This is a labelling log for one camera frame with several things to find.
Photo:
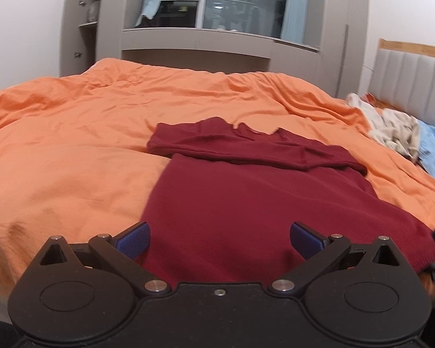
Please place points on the light blue garment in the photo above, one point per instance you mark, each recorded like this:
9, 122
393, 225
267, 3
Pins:
426, 154

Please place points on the grey built-in cabinet unit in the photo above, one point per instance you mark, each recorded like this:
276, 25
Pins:
332, 58

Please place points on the light blue curtain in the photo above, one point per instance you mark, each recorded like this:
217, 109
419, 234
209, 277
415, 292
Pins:
293, 27

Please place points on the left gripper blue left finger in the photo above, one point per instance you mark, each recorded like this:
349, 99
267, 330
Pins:
117, 255

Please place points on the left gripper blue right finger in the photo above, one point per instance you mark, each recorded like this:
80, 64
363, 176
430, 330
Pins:
321, 253

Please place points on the beige crumpled garment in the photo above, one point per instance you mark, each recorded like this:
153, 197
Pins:
390, 128

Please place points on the grey padded headboard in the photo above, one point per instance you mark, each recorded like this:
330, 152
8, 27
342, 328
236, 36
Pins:
403, 78

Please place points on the orange duvet cover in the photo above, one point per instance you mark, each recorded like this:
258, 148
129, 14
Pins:
73, 157

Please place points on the dark red sweater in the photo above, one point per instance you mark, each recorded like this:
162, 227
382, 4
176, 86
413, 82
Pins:
223, 206

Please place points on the dark window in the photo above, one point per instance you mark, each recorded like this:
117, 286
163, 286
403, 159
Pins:
257, 17

